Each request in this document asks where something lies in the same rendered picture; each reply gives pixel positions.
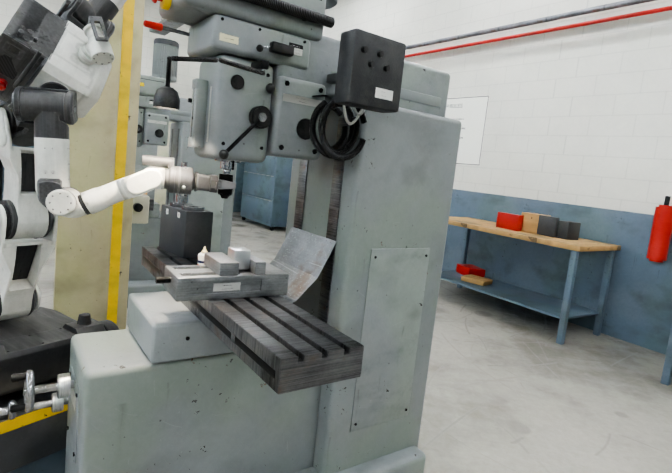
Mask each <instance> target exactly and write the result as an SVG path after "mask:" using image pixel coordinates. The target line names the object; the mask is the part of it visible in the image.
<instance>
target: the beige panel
mask: <svg viewBox="0 0 672 473"><path fill-rule="evenodd" d="M87 1H88V0H87ZM144 8H145V0H127V1H126V2H125V4H124V5H123V6H122V8H121V9H120V10H119V12H118V13H117V14H116V16H115V17H114V19H113V20H112V22H113V23H114V24H115V31H114V33H113V34H112V36H111V37H110V38H109V43H110V44H111V47H112V50H113V54H114V57H115V59H114V61H113V62H112V63H111V65H112V68H111V70H110V73H109V76H108V78H107V81H106V83H105V86H104V88H103V91H102V93H101V96H100V98H99V100H98V102H97V103H96V104H95V105H94V106H93V107H92V108H91V110H90V111H89V112H88V113H87V114H86V115H85V117H83V118H78V121H77V122H76V123H75V124H74V125H68V124H67V125H68V126H69V139H70V146H69V148H70V149H69V153H70V186H71V187H73V188H75V189H77V190H78V191H79V192H80V193H82V192H85V191H87V190H90V189H92V188H96V187H100V186H103V185H106V184H108V183H111V182H113V181H116V180H118V179H121V178H124V177H127V176H130V175H132V174H135V162H136V145H137V128H138V111H139V94H140V77H141V60H142V43H143V26H144V25H143V22H144ZM132 213H133V198H130V199H127V200H123V201H121V202H118V203H116V204H113V205H111V206H109V207H107V208H106V209H104V210H102V211H99V212H97V213H94V214H89V215H84V216H82V217H78V218H68V217H64V216H58V226H57V238H56V243H55V267H54V292H53V310H56V311H58V312H61V313H62V314H64V315H66V316H68V317H70V318H72V319H74V320H76V321H78V317H79V314H82V313H90V314H91V318H93V319H95V320H97V321H102V320H111V321H113V322H114V323H115V324H116V325H117V326H118V328H119V329H120V330H122V329H126V316H127V298H128V281H129V264H130V247H131V230H132Z"/></svg>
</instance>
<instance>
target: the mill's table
mask: <svg viewBox="0 0 672 473"><path fill-rule="evenodd" d="M197 263H198V258H181V257H179V256H177V255H174V254H172V253H170V252H168V251H165V250H163V249H161V248H159V246H157V249H156V248H155V247H153V246H142V259H141V264H142V265H143V266H144V267H145V268H146V269H147V270H148V271H149V272H150V273H151V274H152V275H153V276H154V277H155V278H156V277H164V273H165V266H179V265H197ZM181 303H182V304H184V305H185V306H186V307H187V308H188V309H189V310H190V311H191V312H192V313H193V314H194V315H195V316H196V317H197V318H198V319H199V320H200V321H201V322H202V323H203V324H205V325H206V326H207V327H208V328H209V329H210V330H211V331H212V332H213V333H214V334H215V335H216V336H217V337H218V338H219V339H220V340H221V341H222V342H223V343H224V344H225V345H227V346H228V347H229V348H230V349H231V350H232V351H233V352H234V353H235V354H236V355H237V356H238V357H239V358H240V359H241V360H242V361H243V362H244V363H245V364H246V365H248V366H249V367H250V368H251V369H252V370H253V371H254V372H255V373H256V374H257V375H258V376H259V377H260V378H261V379H262V380H263V381H264V382H265V383H266V384H267V385H268V386H270V387H271V388H272V389H273V390H274V391H275V392H276V393H277V394H283V393H288V392H292V391H297V390H301V389H306V388H311V387H315V386H320V385H325V384H329V383H334V382H338V381H343V380H348V379H352V378H357V377H360V376H361V368H362V360H363V351H364V345H362V344H360V343H359V342H357V341H355V340H354V339H352V338H350V337H348V336H347V335H345V334H343V333H342V332H340V331H338V330H337V329H335V328H333V327H332V326H330V325H328V324H327V323H325V322H323V321H322V320H320V319H318V318H316V317H315V316H313V315H311V314H310V313H308V312H306V311H305V310H303V309H301V308H300V307H298V306H296V305H295V304H293V303H291V302H290V301H288V300H286V299H284V298H283V297H281V296H279V295H275V296H259V297H244V298H229V299H214V300H198V301H183V302H181Z"/></svg>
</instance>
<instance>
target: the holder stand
mask: <svg viewBox="0 0 672 473"><path fill-rule="evenodd" d="M212 224H213V212H211V211H208V210H205V207H202V206H195V205H193V204H191V203H187V204H178V203H176V202H170V205H167V204H162V207H161V222H160V237H159V248H161V249H163V250H165V251H168V252H170V253H172V254H174V255H177V256H179V257H181V258H198V254H199V253H201V251H202V250H203V248H204V246H205V247H206V250H207V251H208V252H210V250H211V237H212Z"/></svg>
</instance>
